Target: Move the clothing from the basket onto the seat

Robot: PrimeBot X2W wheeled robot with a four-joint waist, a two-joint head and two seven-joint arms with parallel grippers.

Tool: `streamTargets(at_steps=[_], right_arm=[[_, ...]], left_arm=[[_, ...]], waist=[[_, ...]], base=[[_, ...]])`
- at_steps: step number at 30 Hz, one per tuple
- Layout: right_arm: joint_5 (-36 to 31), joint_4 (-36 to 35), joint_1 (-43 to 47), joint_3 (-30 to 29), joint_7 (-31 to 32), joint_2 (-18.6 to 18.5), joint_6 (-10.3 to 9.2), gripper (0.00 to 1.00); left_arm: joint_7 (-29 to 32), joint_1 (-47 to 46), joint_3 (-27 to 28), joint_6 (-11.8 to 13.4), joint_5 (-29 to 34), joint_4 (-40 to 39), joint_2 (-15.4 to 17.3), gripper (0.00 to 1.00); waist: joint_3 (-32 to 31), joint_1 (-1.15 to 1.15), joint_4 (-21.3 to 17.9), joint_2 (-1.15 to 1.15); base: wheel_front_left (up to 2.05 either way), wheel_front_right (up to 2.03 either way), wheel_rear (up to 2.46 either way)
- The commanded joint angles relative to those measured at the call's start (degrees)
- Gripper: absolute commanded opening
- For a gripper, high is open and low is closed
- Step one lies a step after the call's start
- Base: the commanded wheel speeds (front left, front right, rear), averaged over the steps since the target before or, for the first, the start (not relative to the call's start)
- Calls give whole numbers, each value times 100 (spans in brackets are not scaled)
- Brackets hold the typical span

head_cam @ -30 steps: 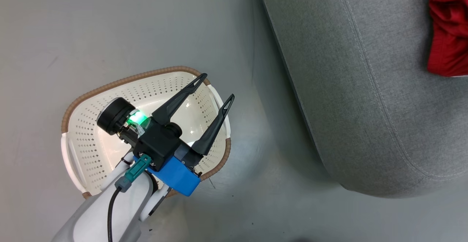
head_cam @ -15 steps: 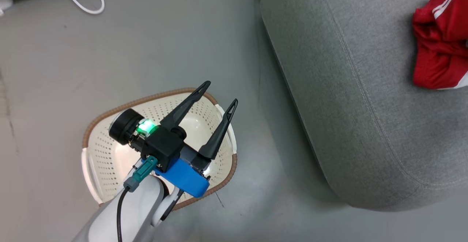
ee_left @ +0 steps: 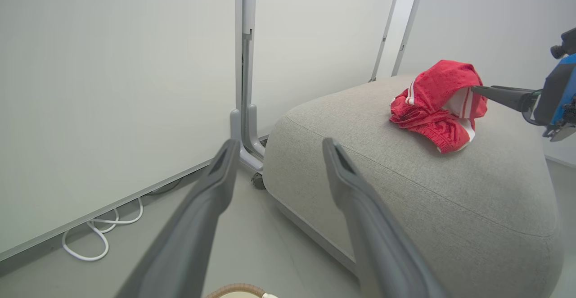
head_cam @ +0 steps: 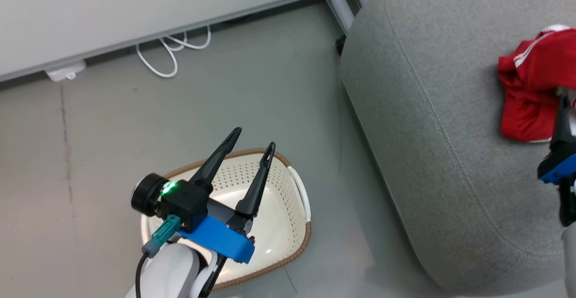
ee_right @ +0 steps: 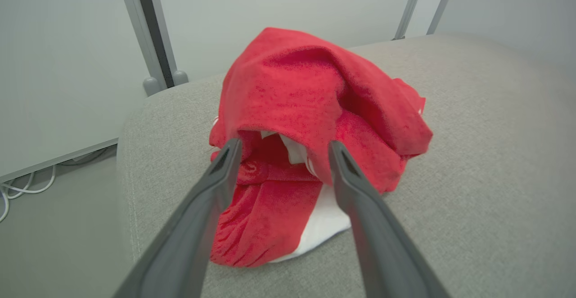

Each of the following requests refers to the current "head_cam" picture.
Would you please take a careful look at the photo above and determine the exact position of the grey fabric ottoman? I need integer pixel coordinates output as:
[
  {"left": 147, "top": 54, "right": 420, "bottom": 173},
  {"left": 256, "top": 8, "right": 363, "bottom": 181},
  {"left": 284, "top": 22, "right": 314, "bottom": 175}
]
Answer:
[{"left": 340, "top": 0, "right": 576, "bottom": 297}]

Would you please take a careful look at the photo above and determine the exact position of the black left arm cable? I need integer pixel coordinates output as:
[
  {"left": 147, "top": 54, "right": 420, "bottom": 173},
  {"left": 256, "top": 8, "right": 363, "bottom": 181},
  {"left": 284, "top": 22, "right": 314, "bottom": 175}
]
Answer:
[{"left": 135, "top": 253, "right": 151, "bottom": 298}]

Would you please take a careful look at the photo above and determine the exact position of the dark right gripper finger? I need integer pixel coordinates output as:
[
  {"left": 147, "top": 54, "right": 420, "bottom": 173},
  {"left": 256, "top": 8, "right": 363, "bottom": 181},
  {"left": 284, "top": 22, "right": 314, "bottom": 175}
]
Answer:
[{"left": 551, "top": 95, "right": 575, "bottom": 154}]

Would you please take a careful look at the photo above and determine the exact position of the white looped floor cable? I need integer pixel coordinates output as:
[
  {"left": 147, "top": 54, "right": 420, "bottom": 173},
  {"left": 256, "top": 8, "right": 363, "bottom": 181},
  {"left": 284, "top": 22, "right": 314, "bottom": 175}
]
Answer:
[{"left": 136, "top": 26, "right": 212, "bottom": 79}]

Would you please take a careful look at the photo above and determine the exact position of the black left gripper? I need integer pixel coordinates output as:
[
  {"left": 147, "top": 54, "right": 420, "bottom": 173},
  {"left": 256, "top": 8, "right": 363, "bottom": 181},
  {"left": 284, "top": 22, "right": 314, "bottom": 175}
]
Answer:
[{"left": 130, "top": 127, "right": 276, "bottom": 233}]

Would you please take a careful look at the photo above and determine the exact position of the cream perforated laundry basket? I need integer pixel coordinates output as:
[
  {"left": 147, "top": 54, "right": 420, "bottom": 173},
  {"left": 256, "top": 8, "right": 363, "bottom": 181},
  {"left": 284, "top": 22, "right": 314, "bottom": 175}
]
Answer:
[{"left": 140, "top": 149, "right": 312, "bottom": 292}]

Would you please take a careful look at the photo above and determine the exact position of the red white striped garment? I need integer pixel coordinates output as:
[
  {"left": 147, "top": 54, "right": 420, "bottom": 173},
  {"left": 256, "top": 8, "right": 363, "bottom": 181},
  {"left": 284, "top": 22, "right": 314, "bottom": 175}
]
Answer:
[{"left": 497, "top": 25, "right": 576, "bottom": 144}]

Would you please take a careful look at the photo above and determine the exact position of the teal left cable connector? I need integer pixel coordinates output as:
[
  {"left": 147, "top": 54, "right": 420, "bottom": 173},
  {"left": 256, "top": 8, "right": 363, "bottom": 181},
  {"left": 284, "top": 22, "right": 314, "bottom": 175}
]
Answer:
[{"left": 142, "top": 214, "right": 181, "bottom": 258}]

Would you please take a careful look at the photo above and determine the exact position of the wide white partition panel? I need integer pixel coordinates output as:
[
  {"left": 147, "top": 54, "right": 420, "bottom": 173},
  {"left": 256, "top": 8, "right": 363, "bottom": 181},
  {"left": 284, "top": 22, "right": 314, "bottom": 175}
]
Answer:
[{"left": 0, "top": 0, "right": 327, "bottom": 82}]

